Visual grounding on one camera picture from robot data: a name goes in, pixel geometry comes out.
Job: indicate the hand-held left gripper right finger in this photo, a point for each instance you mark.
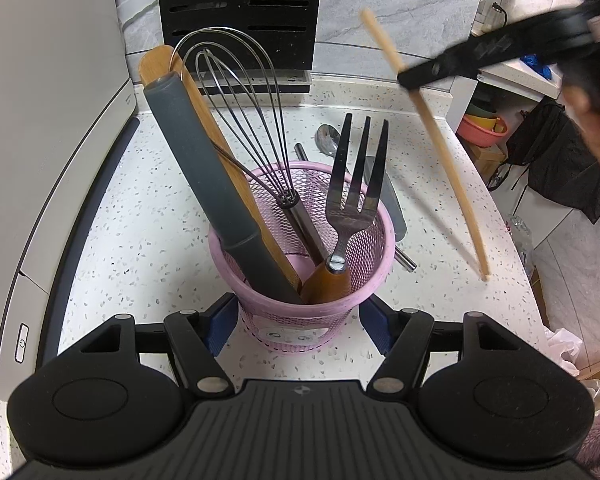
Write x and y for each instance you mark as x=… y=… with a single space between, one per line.
x=377 y=325

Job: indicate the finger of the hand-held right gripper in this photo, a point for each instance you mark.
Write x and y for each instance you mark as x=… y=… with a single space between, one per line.
x=455 y=62

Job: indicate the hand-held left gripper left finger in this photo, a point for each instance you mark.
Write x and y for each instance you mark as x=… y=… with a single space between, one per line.
x=220 y=325

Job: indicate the pink mesh utensil holder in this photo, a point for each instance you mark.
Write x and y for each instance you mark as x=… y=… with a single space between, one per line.
x=290 y=317

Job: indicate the wooden chopstick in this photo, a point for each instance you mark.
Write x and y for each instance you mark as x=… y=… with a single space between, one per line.
x=452 y=175

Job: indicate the grey knife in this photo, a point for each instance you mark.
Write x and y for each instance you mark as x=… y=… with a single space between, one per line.
x=392 y=210

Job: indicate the metal whisk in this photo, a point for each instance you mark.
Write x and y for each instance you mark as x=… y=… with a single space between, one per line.
x=305 y=225

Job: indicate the metal spoon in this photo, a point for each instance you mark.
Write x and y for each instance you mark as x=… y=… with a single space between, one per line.
x=327 y=139

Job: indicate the wooden spatula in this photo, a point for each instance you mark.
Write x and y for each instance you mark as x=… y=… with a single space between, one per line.
x=155 y=62

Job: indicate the white cabinet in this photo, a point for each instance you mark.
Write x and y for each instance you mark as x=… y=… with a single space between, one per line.
x=462 y=97

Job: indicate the blue plastic bag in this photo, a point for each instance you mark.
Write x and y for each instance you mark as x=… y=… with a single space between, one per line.
x=540 y=65

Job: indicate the green basin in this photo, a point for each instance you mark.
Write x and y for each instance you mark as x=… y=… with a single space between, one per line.
x=480 y=109

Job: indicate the yellow basin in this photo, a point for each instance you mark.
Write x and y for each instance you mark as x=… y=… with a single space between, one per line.
x=482 y=122

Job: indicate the orange basin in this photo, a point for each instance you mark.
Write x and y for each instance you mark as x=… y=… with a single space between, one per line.
x=480 y=136

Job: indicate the black bag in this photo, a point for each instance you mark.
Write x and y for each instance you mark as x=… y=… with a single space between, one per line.
x=560 y=170

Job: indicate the cardboard box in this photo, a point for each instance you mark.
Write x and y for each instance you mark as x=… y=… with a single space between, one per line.
x=490 y=162

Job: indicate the clear plastic bottle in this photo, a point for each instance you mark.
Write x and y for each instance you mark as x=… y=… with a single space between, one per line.
x=522 y=240

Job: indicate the black knife block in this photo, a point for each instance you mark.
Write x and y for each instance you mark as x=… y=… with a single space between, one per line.
x=280 y=20

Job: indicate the crumpled white paper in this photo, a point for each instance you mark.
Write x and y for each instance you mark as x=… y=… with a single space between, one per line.
x=565 y=350

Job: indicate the white countertop appliance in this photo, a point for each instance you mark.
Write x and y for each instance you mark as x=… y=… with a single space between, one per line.
x=45 y=160

